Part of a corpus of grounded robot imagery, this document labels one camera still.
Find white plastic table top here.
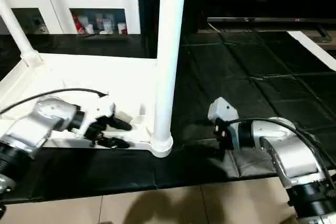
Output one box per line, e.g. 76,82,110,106
0,51,175,159

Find black work mat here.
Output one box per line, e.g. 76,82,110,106
0,27,336,204

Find long black bar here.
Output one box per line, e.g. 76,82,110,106
207,17,336,26

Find flat white board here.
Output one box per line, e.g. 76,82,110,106
288,31,336,71

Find white glass-door cabinet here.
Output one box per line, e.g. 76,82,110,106
0,0,141,36

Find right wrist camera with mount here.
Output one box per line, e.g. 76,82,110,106
207,97,240,126

